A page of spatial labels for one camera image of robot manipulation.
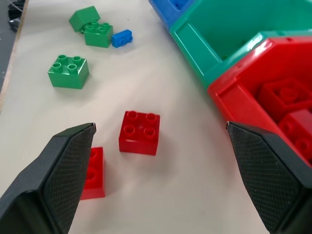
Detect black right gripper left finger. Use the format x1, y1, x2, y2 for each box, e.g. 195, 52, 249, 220
0, 122, 97, 234

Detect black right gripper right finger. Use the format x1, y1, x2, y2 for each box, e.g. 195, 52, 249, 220
226, 121, 312, 234

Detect red narrow building brick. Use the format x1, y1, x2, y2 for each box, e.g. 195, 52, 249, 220
79, 146, 106, 201

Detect red studded brick in bin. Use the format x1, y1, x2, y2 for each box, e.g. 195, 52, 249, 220
277, 109, 312, 161

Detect red brick showing hollow underside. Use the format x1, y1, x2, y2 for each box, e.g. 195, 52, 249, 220
257, 79, 312, 122

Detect red plastic bin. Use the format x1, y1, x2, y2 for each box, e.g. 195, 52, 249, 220
207, 35, 312, 168

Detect red square building brick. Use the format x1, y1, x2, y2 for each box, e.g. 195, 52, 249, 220
118, 110, 161, 156

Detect green square building brick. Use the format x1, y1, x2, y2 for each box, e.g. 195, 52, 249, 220
84, 20, 114, 49
47, 55, 90, 90

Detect green plastic bin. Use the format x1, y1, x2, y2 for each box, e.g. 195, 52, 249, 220
169, 0, 312, 89

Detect small blue building brick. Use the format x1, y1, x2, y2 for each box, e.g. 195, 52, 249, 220
111, 29, 134, 48

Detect green tilted building brick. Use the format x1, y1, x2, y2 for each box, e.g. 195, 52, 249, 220
68, 5, 101, 33

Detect dark object beside table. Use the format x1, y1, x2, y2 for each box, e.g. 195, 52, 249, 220
6, 0, 28, 32

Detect blue plastic bin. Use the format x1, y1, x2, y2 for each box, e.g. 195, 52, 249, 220
148, 0, 201, 30

